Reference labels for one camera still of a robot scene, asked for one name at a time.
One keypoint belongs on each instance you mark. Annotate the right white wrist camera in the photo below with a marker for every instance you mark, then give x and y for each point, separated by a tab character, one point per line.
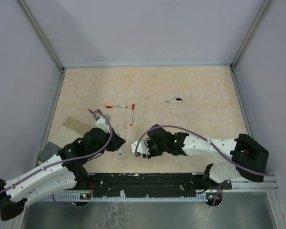
139	149

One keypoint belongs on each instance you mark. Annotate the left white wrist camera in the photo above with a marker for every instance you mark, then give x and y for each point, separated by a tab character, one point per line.
102	123

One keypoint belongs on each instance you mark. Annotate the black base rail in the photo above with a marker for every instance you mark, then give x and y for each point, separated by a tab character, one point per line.
152	185

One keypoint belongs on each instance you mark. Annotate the brown cardboard piece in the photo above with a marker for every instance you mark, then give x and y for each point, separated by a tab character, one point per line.
71	130

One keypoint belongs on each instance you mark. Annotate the red capped white pen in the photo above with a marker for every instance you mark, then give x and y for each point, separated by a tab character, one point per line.
132	114

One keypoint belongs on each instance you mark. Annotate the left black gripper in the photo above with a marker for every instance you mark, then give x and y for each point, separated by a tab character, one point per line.
117	142

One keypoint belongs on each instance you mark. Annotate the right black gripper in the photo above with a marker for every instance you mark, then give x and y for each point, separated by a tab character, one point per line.
148	144

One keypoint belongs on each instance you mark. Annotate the black capped white pen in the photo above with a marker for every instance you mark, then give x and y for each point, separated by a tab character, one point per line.
177	100

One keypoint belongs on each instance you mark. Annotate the grey tape patch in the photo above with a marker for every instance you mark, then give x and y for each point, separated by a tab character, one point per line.
48	151

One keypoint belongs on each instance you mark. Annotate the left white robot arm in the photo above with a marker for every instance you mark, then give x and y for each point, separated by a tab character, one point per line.
63	171

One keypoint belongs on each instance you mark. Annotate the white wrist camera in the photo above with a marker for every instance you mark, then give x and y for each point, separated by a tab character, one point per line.
102	123
139	149

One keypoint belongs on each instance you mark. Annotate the blue end white pen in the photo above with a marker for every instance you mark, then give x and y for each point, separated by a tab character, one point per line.
118	133

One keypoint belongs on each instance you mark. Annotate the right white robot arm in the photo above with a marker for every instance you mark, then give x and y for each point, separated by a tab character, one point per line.
243	156

